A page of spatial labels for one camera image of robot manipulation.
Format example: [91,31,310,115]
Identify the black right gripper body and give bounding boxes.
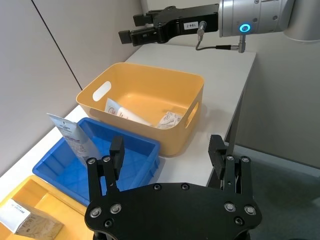
[146,3,220,45]

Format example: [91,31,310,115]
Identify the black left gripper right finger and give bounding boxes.
[207,134,254,201]

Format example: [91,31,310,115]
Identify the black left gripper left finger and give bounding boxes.
[86,136,125,208]

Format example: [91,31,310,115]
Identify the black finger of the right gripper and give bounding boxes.
[118,26,164,47]
[132,10,157,27]

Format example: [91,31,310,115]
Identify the blue plastic bin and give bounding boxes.
[31,117,161,207]

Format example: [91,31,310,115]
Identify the white squeeze tube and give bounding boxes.
[46,112,103,166]

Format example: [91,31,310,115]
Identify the white sachet with red print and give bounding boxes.
[104,97,124,117]
[116,106,154,127]

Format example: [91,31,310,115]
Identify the white sachet with grey print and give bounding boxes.
[156,110,184,130]

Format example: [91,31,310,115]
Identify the yellow plastic tray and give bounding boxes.
[0,174,89,240]

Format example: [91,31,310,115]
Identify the brown and white carton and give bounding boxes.
[0,198,65,237]

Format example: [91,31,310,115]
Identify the thin dark gripper cable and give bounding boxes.
[195,20,247,54]

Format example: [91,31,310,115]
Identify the orange plastic basket with handles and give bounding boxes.
[75,62,206,158]

